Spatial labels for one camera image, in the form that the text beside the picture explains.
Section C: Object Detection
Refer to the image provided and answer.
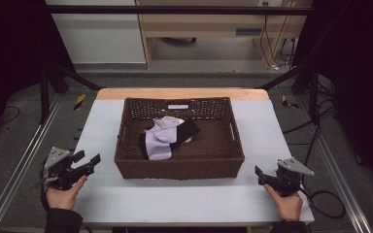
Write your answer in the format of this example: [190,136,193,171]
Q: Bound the light wooden desk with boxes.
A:
[134,0,315,71]

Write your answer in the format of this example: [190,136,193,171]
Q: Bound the black curtain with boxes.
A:
[0,0,77,147]
[291,0,373,188]

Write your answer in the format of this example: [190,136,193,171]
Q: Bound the white cabinet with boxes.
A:
[44,0,148,65]

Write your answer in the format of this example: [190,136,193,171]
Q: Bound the black frame stand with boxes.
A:
[39,61,104,124]
[254,62,321,126]

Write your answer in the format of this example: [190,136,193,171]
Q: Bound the wooden table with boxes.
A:
[95,87,271,102]

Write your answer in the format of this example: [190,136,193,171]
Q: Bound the brown wicker basket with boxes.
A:
[114,96,247,181]

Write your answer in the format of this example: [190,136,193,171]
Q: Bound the black cloth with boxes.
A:
[161,116,195,146]
[138,118,201,160]

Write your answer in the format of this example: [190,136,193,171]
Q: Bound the person's right hand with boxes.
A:
[262,183,304,222]

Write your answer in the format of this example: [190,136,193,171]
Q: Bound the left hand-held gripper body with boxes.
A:
[42,146,85,191]

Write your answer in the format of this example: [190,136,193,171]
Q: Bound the black floor cables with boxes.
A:
[282,76,338,169]

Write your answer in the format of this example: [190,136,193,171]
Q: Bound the aluminium rail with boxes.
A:
[0,94,64,233]
[294,96,373,233]

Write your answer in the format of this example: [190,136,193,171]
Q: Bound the yellow black floor tape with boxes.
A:
[73,93,87,112]
[281,94,300,111]

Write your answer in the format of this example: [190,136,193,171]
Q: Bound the hanging desk cables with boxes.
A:
[259,1,298,71]

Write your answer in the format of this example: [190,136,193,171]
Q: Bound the thin black floor cable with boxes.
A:
[0,105,21,126]

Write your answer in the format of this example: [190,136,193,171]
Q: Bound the right hand-held gripper cable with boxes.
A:
[298,184,347,220]

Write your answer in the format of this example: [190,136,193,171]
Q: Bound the person's left hand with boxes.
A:
[44,174,88,211]

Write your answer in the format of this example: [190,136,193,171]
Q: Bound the left hand-held gripper cable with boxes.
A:
[38,158,51,212]

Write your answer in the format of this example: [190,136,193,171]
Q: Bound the hand-held gripper cable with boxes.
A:
[38,158,51,212]
[298,184,347,220]

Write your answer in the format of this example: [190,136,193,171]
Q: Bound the white table cover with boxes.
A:
[72,98,316,227]

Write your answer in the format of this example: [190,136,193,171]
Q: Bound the lilac cloth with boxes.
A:
[144,116,181,161]

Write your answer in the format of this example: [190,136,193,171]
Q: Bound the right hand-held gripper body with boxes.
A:
[270,157,316,198]

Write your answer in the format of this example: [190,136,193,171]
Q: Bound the black frame crossbar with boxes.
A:
[44,4,316,16]

